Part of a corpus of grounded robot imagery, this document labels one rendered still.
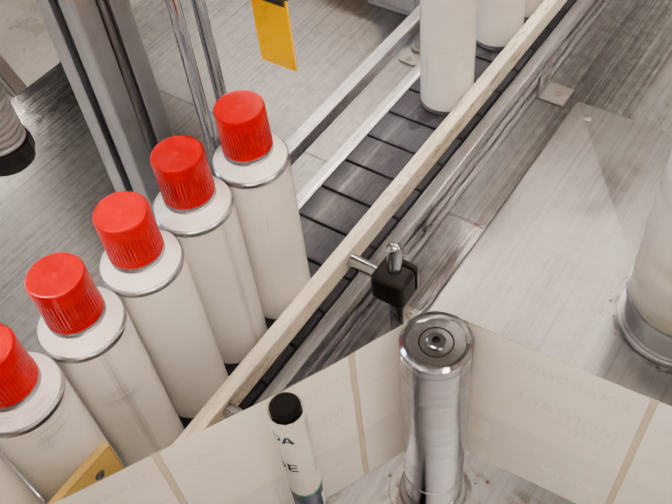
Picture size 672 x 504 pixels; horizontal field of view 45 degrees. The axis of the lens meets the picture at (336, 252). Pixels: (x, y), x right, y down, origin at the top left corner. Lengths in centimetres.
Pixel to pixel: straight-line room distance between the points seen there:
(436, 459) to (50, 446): 22
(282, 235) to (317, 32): 47
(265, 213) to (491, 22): 40
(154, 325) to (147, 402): 5
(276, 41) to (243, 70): 40
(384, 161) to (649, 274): 28
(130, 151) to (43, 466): 27
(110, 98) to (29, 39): 207
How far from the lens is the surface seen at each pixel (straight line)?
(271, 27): 56
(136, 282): 49
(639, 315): 63
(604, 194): 75
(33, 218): 87
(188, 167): 49
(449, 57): 76
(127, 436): 56
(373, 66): 74
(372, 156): 77
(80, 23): 59
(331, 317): 66
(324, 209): 73
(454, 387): 42
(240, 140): 52
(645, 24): 103
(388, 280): 62
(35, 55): 262
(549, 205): 73
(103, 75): 62
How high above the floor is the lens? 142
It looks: 51 degrees down
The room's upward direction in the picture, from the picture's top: 8 degrees counter-clockwise
